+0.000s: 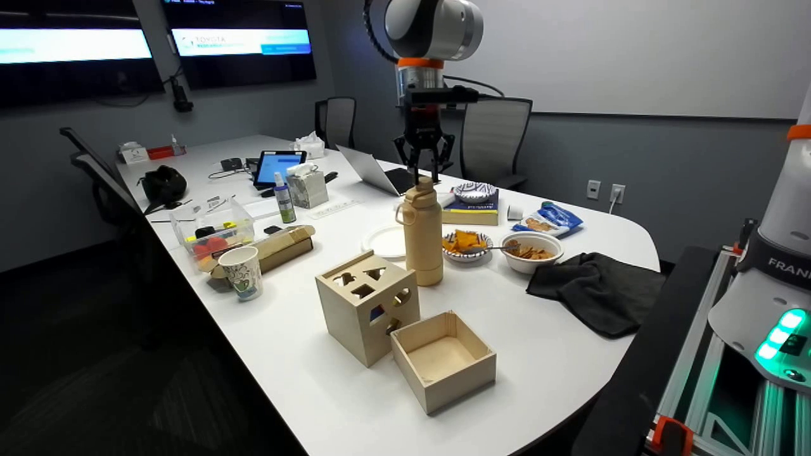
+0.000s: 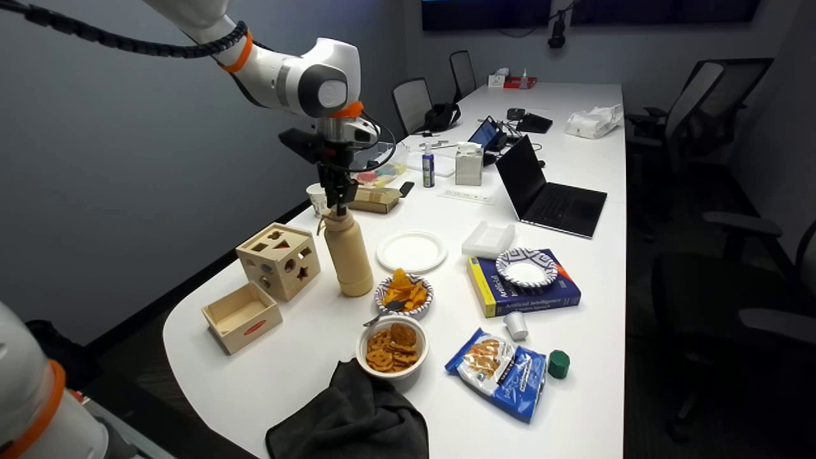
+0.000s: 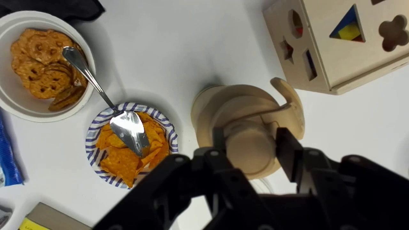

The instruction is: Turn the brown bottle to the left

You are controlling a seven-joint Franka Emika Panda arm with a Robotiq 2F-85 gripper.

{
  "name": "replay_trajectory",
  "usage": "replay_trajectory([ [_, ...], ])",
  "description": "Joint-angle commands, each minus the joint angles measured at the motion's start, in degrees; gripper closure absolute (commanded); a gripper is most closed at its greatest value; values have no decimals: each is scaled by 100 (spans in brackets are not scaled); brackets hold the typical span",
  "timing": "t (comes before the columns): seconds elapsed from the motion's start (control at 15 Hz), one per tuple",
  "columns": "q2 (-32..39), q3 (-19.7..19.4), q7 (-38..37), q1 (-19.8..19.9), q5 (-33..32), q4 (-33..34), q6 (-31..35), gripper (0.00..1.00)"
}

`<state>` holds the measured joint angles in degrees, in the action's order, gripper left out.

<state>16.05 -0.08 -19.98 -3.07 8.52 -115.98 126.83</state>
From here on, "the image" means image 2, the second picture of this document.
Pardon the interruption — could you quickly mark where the black bag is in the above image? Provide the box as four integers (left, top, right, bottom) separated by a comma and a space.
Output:
424, 102, 462, 133

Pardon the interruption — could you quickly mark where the white bowl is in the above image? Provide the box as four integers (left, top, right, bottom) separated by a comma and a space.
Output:
355, 316, 430, 382

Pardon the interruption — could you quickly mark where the wooden shape sorter cube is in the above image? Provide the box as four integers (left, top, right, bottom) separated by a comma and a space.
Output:
235, 222, 321, 302

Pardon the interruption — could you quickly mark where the patterned paper bowl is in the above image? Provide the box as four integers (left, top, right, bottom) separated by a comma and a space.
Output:
495, 247, 559, 289

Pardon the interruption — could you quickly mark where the blue snack bag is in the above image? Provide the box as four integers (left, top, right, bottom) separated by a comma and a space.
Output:
444, 328, 548, 423

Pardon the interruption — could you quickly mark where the heap of orange chips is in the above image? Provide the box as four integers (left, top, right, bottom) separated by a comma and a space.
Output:
381, 268, 429, 313

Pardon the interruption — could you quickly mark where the dark grey cloth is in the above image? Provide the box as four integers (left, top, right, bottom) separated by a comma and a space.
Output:
265, 358, 430, 459

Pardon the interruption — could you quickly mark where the black laptop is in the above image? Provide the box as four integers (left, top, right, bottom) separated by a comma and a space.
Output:
495, 135, 608, 240

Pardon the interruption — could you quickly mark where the metal spoon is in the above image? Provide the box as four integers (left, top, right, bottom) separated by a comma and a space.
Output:
363, 300, 409, 328

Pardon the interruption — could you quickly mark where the tablet with stand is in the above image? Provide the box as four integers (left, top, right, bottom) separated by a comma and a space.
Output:
467, 115, 509, 154

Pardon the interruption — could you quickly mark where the white plastic bag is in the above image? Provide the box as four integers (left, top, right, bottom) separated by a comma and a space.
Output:
564, 103, 624, 140

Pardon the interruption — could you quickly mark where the blue and yellow book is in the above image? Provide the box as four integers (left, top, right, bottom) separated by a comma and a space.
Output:
467, 249, 582, 318

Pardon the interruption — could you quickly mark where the grey mesh office chair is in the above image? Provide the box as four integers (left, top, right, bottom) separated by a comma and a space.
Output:
449, 50, 477, 103
391, 77, 434, 136

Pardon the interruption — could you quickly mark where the white paper plate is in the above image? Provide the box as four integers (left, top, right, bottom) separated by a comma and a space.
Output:
375, 230, 448, 275

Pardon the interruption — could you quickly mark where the open wooden box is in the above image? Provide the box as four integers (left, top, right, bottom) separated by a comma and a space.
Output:
201, 281, 284, 355

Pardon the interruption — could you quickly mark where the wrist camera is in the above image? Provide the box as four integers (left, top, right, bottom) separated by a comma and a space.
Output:
279, 127, 327, 165

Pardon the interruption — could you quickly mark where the white paper cup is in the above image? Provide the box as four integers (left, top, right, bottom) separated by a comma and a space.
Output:
306, 183, 329, 217

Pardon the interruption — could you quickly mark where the small white cup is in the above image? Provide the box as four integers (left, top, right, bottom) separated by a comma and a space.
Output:
503, 311, 529, 341

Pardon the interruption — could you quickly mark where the heap of pretzels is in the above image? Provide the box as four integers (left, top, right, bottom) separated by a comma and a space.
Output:
366, 323, 420, 373

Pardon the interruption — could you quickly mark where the wall monitor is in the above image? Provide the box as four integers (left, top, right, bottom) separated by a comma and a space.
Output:
421, 0, 553, 31
571, 0, 762, 26

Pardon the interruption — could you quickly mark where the tan brown bottle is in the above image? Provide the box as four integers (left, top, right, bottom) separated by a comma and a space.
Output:
317, 207, 375, 298

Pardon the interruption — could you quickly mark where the black office chair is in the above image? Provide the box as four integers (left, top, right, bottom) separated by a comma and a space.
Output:
625, 57, 775, 238
653, 210, 816, 442

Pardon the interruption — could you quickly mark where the camera on mount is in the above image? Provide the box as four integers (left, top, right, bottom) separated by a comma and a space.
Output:
547, 0, 576, 50

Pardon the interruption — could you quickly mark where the small cardboard box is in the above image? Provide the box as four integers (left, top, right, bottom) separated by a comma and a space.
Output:
347, 186, 402, 215

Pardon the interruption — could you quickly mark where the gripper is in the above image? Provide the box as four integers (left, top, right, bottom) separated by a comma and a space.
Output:
317, 142, 360, 217

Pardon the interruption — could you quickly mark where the white plastic tray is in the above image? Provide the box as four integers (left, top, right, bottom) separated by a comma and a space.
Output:
461, 221, 516, 259

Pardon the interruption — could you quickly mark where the white paper sheet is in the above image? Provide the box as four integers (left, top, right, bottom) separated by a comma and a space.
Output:
437, 187, 498, 206

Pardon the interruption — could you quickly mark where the clear plastic box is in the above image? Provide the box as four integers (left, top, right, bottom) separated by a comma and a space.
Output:
349, 142, 409, 189

